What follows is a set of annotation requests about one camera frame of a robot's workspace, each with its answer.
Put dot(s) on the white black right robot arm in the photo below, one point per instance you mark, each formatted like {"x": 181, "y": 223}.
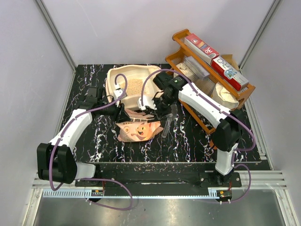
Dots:
{"x": 227, "y": 132}

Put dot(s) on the white cable duct rail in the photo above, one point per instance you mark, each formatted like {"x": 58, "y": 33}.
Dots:
{"x": 123, "y": 194}

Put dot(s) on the clear plastic scoop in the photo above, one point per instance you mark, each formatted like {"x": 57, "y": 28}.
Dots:
{"x": 169, "y": 119}

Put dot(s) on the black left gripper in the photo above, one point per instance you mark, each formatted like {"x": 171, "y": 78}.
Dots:
{"x": 122, "y": 117}

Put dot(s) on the clear plastic packet stack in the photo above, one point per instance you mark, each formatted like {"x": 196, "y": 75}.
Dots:
{"x": 201, "y": 78}

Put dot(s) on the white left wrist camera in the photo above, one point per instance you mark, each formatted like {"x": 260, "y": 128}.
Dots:
{"x": 119, "y": 94}

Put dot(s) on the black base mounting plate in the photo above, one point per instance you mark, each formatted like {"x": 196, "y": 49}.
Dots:
{"x": 167, "y": 179}

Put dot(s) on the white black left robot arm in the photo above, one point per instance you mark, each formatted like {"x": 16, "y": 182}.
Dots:
{"x": 55, "y": 159}

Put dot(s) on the beige cloth bag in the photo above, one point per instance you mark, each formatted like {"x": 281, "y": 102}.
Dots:
{"x": 222, "y": 96}

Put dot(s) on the red white toothpaste box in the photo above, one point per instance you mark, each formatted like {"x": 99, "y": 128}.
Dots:
{"x": 200, "y": 48}

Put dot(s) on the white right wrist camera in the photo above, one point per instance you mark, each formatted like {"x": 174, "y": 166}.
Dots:
{"x": 146, "y": 102}

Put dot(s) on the tan cat litter pellets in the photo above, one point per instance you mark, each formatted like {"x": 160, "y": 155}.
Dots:
{"x": 134, "y": 87}

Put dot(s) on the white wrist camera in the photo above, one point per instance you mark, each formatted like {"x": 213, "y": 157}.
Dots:
{"x": 146, "y": 102}
{"x": 119, "y": 94}

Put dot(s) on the pink cat litter bag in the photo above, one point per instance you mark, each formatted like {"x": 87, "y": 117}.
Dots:
{"x": 138, "y": 128}

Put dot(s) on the red white long box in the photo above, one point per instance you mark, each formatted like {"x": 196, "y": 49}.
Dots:
{"x": 229, "y": 73}

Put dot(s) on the beige plastic litter box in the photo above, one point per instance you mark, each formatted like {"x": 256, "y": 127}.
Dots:
{"x": 131, "y": 72}

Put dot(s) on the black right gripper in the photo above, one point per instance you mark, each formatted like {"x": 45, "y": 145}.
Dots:
{"x": 159, "y": 112}

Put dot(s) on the orange wooden rack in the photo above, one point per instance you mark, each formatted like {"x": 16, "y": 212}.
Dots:
{"x": 184, "y": 51}

